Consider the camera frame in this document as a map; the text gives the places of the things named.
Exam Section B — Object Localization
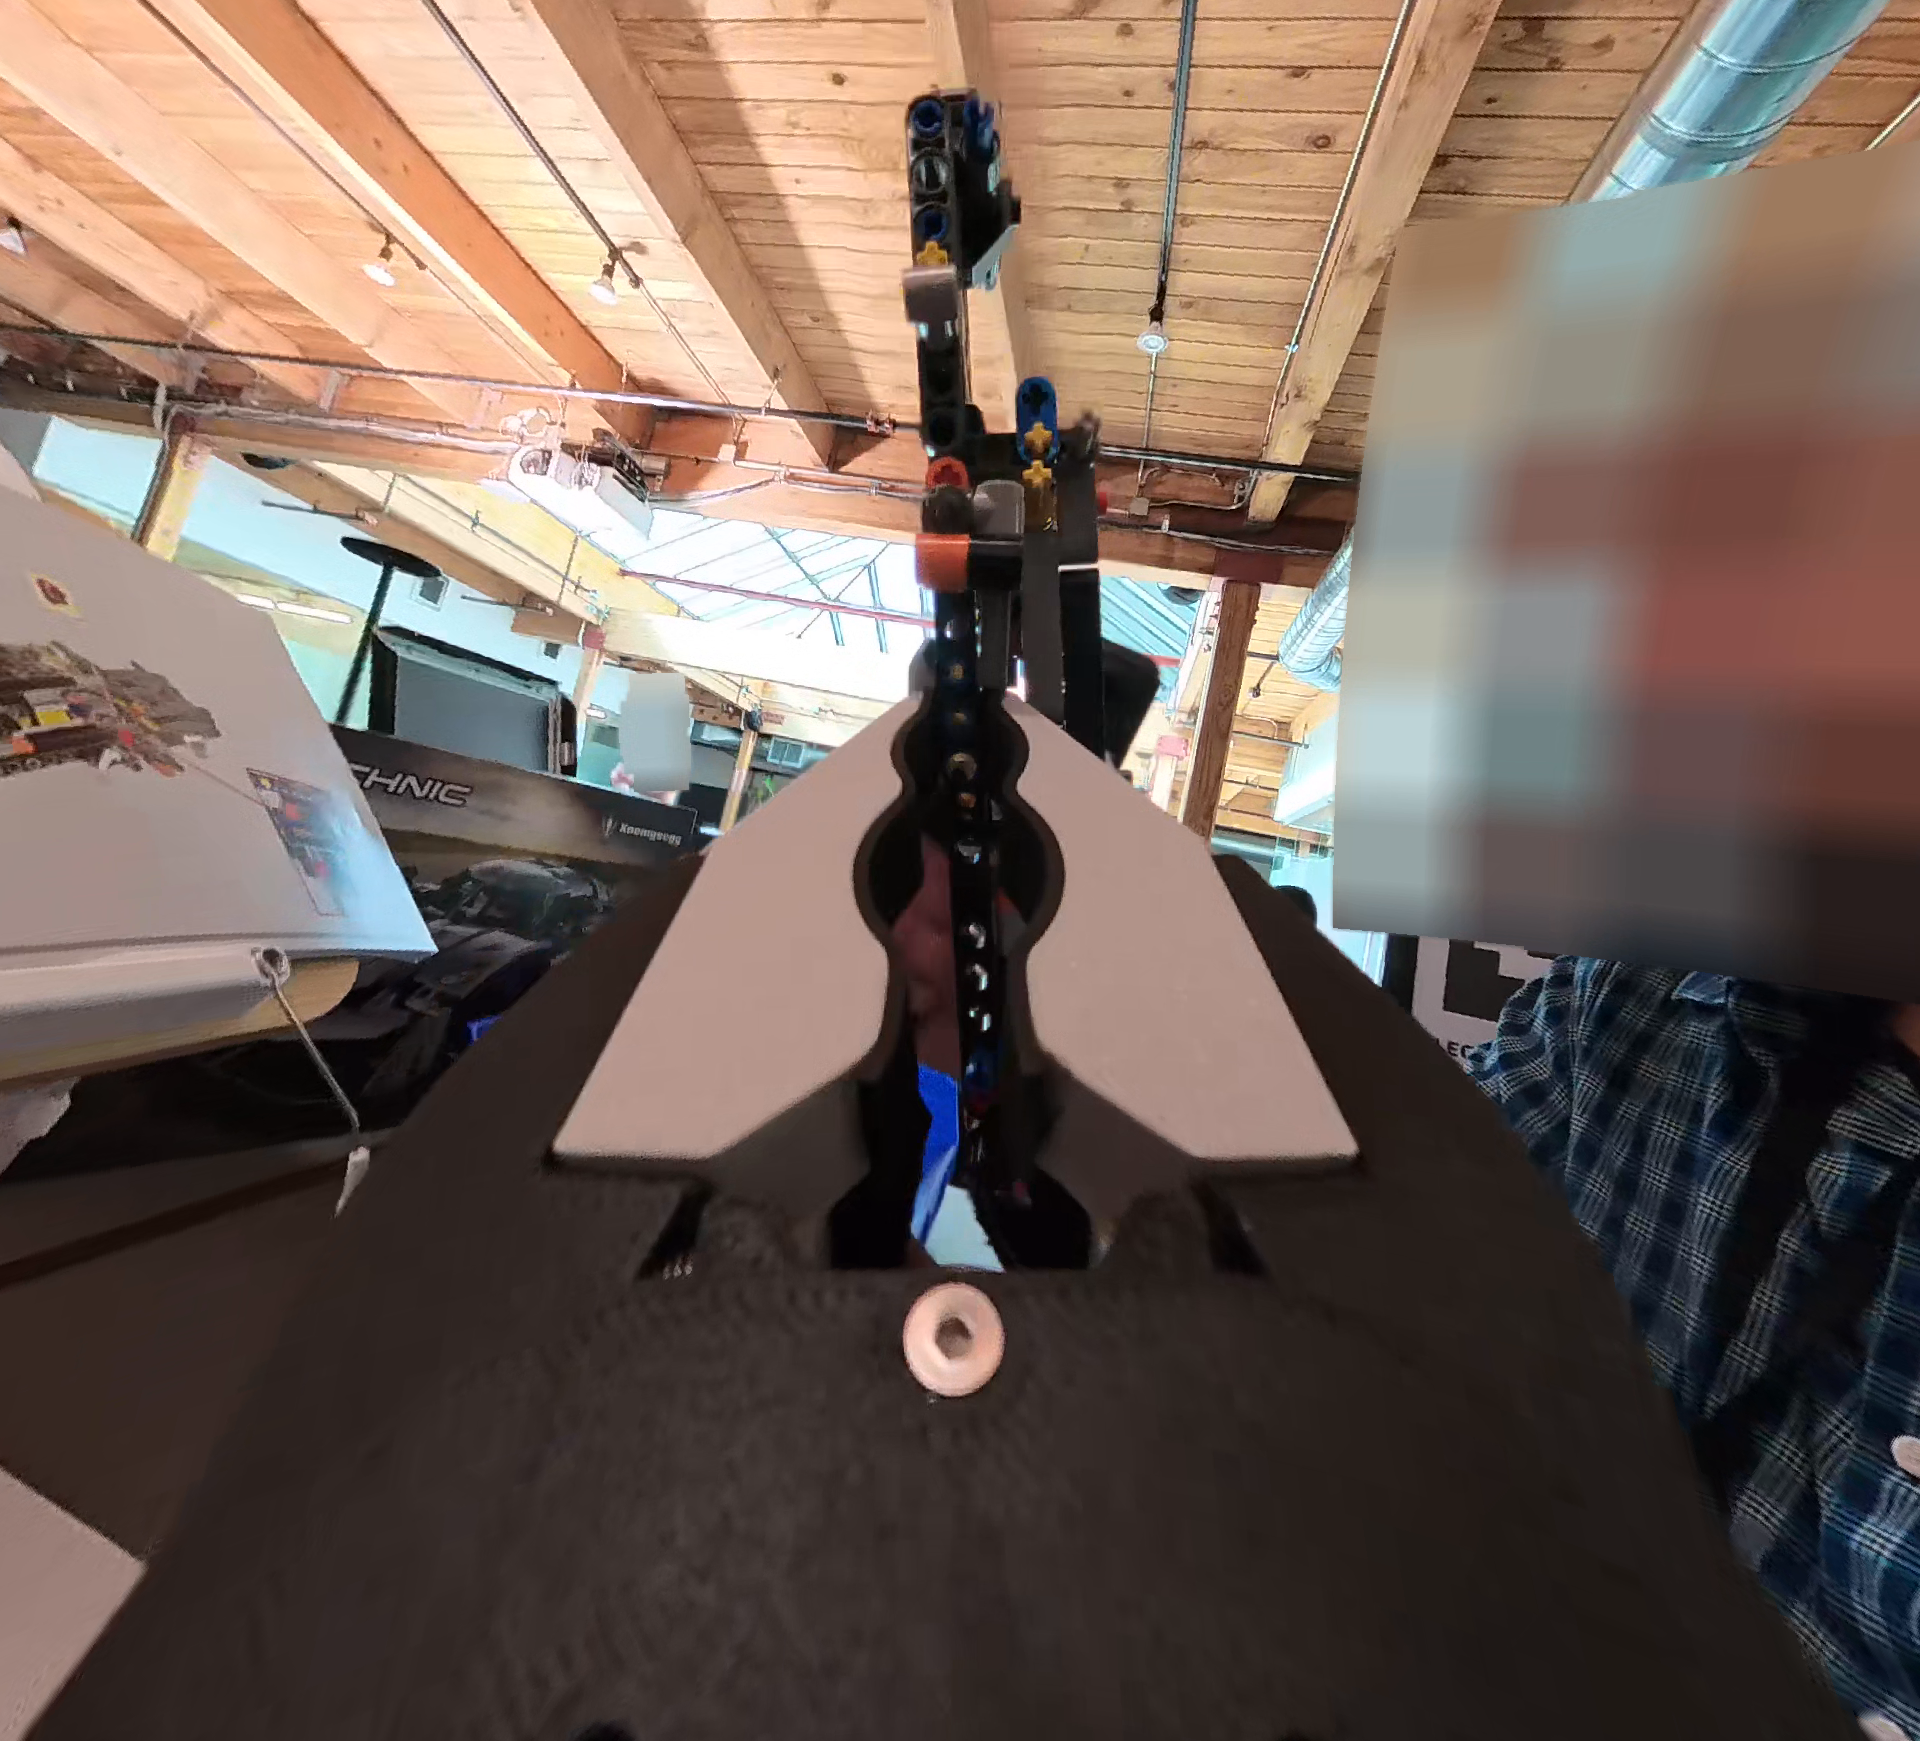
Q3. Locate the lego car chassis model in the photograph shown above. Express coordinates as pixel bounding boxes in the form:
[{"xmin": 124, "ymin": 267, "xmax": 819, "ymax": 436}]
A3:
[{"xmin": 900, "ymin": 88, "xmax": 1112, "ymax": 1225}]

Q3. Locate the wire hook with tag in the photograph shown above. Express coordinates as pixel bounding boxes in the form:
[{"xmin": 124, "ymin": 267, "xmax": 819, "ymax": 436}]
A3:
[{"xmin": 252, "ymin": 946, "xmax": 374, "ymax": 1217}]

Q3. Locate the lego instruction booklet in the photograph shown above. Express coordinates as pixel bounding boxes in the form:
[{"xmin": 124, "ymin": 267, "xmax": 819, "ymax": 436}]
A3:
[{"xmin": 0, "ymin": 482, "xmax": 439, "ymax": 1022}]

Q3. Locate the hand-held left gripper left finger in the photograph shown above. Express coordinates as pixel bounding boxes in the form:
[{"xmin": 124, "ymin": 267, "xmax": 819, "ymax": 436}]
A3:
[{"xmin": 552, "ymin": 696, "xmax": 935, "ymax": 1265}]

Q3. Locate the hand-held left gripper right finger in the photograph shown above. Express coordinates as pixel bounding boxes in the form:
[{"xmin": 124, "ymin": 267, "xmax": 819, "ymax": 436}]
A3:
[{"xmin": 1002, "ymin": 702, "xmax": 1362, "ymax": 1270}]

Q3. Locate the dark screen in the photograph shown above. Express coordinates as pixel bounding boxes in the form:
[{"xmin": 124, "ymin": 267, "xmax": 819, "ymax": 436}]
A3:
[{"xmin": 368, "ymin": 627, "xmax": 575, "ymax": 777}]

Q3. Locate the person's blue plaid shirt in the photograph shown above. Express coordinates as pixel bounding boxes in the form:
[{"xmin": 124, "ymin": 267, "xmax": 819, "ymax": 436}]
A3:
[{"xmin": 1477, "ymin": 952, "xmax": 1920, "ymax": 1741}]

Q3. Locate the black lego set box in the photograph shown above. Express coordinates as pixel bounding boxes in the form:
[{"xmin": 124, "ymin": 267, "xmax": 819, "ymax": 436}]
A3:
[{"xmin": 322, "ymin": 720, "xmax": 706, "ymax": 1126}]

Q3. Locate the silver air duct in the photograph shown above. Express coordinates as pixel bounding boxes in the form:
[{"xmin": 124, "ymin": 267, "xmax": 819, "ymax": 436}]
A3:
[{"xmin": 1573, "ymin": 0, "xmax": 1920, "ymax": 205}]

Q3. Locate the wooden booklet stand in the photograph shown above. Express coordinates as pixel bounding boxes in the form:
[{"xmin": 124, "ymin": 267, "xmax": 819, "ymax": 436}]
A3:
[{"xmin": 0, "ymin": 957, "xmax": 362, "ymax": 1084}]

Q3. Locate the black floor lamp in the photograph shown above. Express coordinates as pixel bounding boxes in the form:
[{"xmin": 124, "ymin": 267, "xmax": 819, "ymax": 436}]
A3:
[{"xmin": 333, "ymin": 536, "xmax": 439, "ymax": 730}]

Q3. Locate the white ceiling projector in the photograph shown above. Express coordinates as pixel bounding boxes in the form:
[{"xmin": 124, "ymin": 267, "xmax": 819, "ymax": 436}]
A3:
[{"xmin": 508, "ymin": 440, "xmax": 656, "ymax": 540}]

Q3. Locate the pale grey board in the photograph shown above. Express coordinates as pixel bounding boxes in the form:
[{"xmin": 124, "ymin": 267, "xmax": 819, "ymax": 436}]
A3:
[{"xmin": 0, "ymin": 1468, "xmax": 146, "ymax": 1734}]

